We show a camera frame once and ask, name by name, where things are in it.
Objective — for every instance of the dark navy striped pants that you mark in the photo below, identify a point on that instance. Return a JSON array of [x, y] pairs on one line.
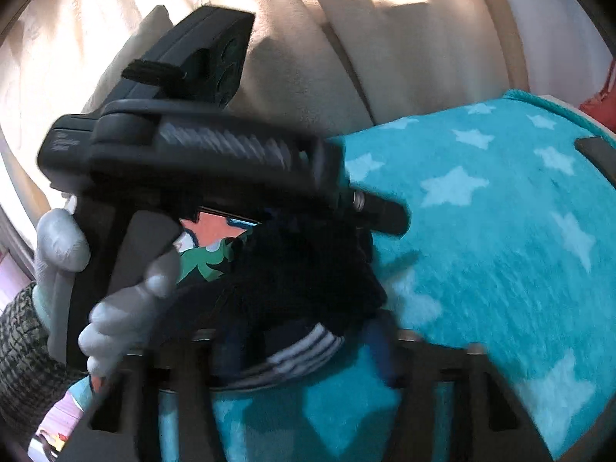
[[293, 287]]

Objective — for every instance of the beige floral print cushion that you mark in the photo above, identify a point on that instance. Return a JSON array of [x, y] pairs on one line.
[[150, 30]]

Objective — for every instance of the beige curtain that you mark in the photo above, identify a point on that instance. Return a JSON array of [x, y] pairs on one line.
[[325, 65]]

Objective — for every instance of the red bag on floor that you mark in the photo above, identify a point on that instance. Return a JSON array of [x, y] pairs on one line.
[[602, 106]]

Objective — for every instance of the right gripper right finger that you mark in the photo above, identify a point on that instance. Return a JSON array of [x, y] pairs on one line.
[[385, 341]]

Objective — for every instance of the grey knit sleeve forearm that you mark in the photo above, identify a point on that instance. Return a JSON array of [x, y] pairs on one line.
[[31, 381]]

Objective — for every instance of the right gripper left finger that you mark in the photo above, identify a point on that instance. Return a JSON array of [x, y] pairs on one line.
[[218, 358]]

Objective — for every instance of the grey gloved left hand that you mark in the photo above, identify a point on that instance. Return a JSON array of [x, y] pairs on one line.
[[92, 328]]

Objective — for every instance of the turquoise cartoon fleece blanket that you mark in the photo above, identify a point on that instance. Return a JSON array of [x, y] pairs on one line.
[[511, 244]]

